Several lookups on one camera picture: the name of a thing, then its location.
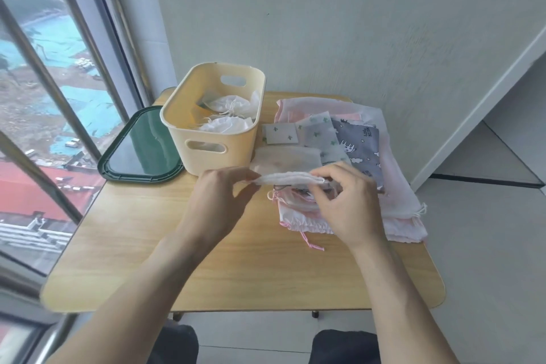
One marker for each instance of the person's right forearm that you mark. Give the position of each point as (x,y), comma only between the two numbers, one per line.
(401,308)

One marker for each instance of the dark green plastic lid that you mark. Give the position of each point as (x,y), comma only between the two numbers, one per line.
(140,150)

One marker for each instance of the person's left hand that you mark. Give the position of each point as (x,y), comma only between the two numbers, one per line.
(213,206)

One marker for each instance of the large pale pink cloth bag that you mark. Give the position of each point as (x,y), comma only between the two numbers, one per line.
(298,105)

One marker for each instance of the person's left leg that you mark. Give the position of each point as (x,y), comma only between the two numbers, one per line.
(175,346)

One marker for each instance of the cream plastic storage basket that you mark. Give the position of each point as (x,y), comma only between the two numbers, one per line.
(213,150)

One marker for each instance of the white sheer flat pouch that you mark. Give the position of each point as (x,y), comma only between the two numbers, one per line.
(285,159)

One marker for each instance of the person's left forearm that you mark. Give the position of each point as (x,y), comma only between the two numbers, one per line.
(140,299)

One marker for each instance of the person's right hand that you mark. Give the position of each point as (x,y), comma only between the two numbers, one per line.
(354,206)

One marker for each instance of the metal window railing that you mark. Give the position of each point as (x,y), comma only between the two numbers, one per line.
(47,78)

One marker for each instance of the large cactus print pouch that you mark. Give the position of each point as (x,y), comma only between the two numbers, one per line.
(322,135)

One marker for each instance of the person's leg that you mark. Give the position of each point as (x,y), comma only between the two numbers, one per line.
(345,349)
(175,346)

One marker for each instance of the grey animal print pouch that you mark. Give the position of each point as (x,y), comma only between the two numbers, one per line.
(362,146)

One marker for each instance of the person's left thumb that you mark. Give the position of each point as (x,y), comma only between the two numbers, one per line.
(247,194)

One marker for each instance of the small square cactus print pouch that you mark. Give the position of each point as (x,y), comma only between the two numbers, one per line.
(279,133)

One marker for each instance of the white door frame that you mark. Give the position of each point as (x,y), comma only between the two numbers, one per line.
(477,112)

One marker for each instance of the person's right thumb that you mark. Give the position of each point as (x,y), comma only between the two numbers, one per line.
(320,196)

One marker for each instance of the black floor threshold strip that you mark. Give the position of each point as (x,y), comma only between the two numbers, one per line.
(486,180)

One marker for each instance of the person's right leg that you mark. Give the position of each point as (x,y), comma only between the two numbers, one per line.
(345,349)

